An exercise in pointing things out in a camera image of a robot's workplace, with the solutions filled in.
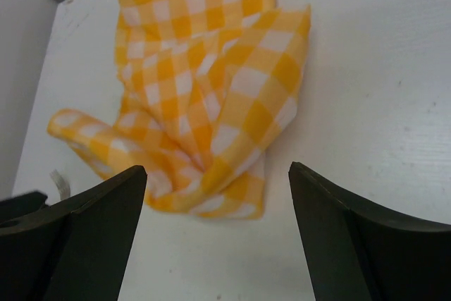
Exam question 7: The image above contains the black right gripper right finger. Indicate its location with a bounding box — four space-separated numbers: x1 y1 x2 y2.
289 162 450 300

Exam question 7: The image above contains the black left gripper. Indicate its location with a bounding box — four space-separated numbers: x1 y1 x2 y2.
0 191 47 223

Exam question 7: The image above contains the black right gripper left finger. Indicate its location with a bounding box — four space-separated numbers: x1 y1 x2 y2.
1 166 147 300

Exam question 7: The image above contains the yellow white checkered cloth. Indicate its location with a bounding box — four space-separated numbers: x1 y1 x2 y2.
47 0 311 219

